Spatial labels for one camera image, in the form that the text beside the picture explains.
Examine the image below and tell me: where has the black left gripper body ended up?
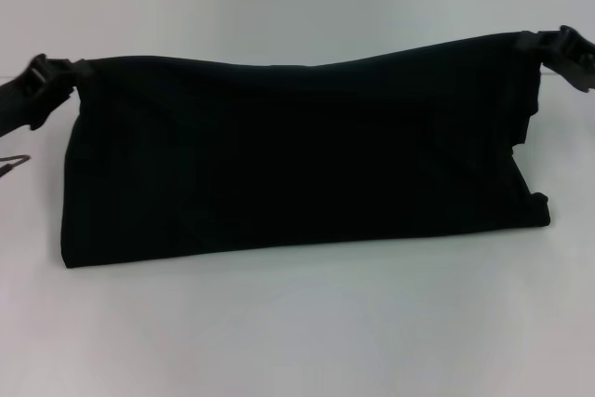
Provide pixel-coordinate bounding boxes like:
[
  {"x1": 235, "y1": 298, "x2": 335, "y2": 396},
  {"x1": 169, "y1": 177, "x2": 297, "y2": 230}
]
[{"x1": 0, "y1": 53, "x2": 75, "y2": 136}]

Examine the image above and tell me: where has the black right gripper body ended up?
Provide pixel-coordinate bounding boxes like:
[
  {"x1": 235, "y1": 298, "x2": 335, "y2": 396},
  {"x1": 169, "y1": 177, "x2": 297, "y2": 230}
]
[{"x1": 541, "y1": 24, "x2": 595, "y2": 94}]

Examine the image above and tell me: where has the black shirt with FREE print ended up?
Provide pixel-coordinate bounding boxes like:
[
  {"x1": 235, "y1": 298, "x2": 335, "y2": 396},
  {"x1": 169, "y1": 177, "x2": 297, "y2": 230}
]
[{"x1": 59, "y1": 32, "x2": 552, "y2": 271}]

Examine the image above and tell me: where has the left gripper cable with plug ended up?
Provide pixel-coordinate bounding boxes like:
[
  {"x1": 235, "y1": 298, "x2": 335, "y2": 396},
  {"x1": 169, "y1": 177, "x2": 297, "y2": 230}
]
[{"x1": 0, "y1": 153, "x2": 32, "y2": 179}]

